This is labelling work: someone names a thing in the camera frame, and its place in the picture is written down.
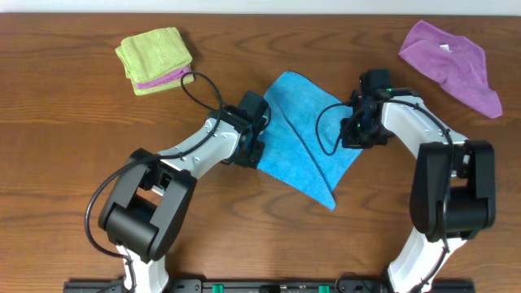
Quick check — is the black cable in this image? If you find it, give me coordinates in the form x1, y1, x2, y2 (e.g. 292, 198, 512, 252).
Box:
84, 71, 225, 293
315, 98, 455, 293

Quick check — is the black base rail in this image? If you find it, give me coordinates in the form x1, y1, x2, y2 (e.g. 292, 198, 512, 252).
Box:
62, 278, 476, 293

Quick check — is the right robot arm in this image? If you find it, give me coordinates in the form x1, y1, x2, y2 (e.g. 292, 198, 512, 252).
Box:
339, 88, 496, 292

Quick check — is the right black cable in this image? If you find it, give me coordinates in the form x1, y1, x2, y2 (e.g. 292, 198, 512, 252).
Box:
315, 98, 455, 293

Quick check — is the purple folded cloth in stack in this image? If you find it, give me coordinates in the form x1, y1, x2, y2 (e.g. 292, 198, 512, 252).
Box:
135, 65, 190, 90

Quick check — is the green folded cloth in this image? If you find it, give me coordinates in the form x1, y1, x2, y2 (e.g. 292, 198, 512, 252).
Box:
131, 74, 194, 96
116, 27, 193, 83

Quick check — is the blue microfibre cloth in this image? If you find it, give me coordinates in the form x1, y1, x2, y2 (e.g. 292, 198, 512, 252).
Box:
257, 72, 362, 211

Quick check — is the left black cable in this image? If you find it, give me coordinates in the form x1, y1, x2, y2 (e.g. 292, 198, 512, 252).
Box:
84, 71, 225, 293

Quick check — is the top green folded cloth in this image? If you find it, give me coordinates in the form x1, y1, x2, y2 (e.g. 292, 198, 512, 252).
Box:
116, 27, 193, 83

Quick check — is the purple crumpled cloth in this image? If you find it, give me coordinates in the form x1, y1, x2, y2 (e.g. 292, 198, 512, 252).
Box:
399, 20, 503, 119

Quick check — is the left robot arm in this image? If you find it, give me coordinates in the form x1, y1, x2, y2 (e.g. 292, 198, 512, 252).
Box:
98, 102, 271, 292

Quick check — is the bottom green folded cloth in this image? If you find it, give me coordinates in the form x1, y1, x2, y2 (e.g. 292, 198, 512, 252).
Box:
131, 74, 194, 96

